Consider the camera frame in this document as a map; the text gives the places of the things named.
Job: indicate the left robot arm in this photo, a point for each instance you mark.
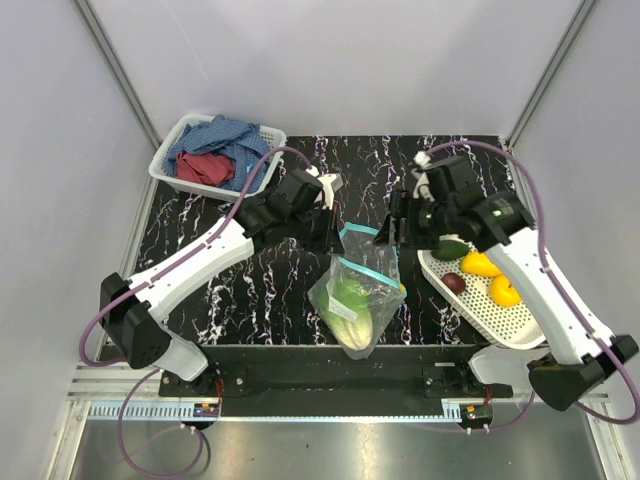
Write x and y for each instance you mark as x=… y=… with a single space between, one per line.
x=301 y=207

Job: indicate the yellow fake lemon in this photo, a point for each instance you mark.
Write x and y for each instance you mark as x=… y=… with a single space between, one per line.
x=476 y=263
x=503 y=293

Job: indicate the dark red fake fruit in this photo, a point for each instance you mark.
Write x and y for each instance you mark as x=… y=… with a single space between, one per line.
x=454 y=282

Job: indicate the aluminium frame post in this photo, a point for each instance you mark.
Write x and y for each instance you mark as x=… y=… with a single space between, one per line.
x=565 y=45
x=108 y=53

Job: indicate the clear zip top bag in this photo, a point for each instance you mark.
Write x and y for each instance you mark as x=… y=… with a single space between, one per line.
x=377 y=269

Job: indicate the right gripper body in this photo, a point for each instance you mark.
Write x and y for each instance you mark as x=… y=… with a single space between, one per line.
x=421 y=217

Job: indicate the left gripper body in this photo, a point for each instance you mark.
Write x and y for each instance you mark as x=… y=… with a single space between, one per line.
x=326 y=219

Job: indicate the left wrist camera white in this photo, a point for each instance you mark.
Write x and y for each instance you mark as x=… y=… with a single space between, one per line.
x=331 y=184

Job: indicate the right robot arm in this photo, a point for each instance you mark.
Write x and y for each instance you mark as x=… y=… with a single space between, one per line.
x=583 y=352

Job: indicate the grey plastic basket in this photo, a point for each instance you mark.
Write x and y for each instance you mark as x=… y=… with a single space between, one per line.
x=258 y=178

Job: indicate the left aluminium frame post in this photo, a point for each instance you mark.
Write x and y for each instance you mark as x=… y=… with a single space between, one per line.
x=108 y=53

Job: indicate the aluminium rail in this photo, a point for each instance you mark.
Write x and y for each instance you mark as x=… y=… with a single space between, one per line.
x=117 y=391

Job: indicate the white perforated basket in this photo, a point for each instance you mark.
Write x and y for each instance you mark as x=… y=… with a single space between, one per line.
x=513 y=328

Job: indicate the dark red cloth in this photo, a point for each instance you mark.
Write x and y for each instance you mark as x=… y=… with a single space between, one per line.
x=206 y=169

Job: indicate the black marble pattern mat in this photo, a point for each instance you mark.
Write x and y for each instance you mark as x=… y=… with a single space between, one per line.
x=264 y=300

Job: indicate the right aluminium frame post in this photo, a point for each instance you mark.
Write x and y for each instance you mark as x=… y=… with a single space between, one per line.
x=565 y=45

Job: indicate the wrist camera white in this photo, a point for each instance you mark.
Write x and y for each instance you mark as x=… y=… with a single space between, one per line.
x=331 y=184
x=422 y=172

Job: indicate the blue patterned cloth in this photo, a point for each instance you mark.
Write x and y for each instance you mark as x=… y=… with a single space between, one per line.
x=239 y=140

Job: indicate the dark green fake avocado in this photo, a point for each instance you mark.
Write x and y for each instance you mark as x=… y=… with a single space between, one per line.
x=450 y=250

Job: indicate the green fake lettuce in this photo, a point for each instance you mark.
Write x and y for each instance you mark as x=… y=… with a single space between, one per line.
x=343 y=306

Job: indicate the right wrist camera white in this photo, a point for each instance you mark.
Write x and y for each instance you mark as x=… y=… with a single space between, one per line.
x=422 y=172

